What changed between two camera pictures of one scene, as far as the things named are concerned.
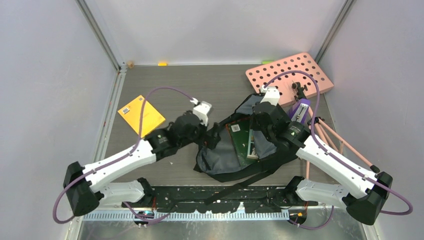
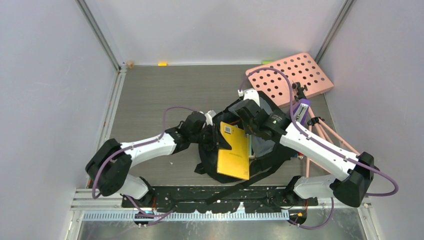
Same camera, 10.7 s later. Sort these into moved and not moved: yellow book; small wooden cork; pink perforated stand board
Moved: yellow book
Not moved: pink perforated stand board; small wooden cork
